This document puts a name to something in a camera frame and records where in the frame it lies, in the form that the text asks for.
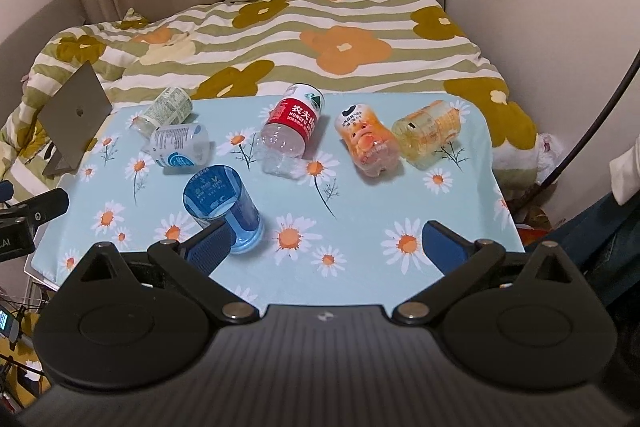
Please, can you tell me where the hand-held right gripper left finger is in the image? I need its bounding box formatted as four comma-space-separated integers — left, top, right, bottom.
60, 219, 261, 323

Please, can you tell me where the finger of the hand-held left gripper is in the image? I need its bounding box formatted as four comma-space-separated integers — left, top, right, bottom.
0, 188, 70, 228

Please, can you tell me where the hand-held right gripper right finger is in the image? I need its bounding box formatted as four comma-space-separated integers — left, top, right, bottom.
391, 220, 593, 323

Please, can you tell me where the blue-label water bottle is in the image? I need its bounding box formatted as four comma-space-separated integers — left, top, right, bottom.
182, 165, 264, 254

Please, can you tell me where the small device with screen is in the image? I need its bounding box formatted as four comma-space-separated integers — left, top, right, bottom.
0, 306, 22, 339

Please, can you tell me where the daisy print tablecloth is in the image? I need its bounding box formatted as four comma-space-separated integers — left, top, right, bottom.
30, 94, 526, 308

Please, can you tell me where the grey laptop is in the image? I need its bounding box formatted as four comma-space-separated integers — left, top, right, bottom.
38, 61, 113, 178

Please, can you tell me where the blue label white bottle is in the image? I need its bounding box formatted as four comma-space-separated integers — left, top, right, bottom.
150, 123, 211, 169

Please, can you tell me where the yellow drink bottle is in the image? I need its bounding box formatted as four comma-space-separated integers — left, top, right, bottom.
391, 100, 463, 170

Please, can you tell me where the orange cartoon drink bottle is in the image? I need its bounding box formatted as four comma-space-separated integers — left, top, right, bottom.
336, 103, 401, 178

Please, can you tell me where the white plastic bag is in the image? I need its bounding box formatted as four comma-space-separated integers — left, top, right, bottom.
536, 133, 567, 184

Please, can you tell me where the red label water bottle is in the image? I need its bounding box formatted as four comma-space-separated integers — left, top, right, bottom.
260, 83, 325, 178

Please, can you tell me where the dark blue clothing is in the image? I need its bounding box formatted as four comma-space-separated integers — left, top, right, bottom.
547, 191, 640, 313

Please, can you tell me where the black curved pole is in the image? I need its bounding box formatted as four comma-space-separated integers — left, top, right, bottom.
515, 49, 640, 208

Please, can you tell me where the white cloth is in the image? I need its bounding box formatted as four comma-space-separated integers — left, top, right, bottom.
609, 146, 640, 206

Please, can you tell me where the striped floral blanket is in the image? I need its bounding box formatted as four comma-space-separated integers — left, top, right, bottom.
0, 0, 540, 190

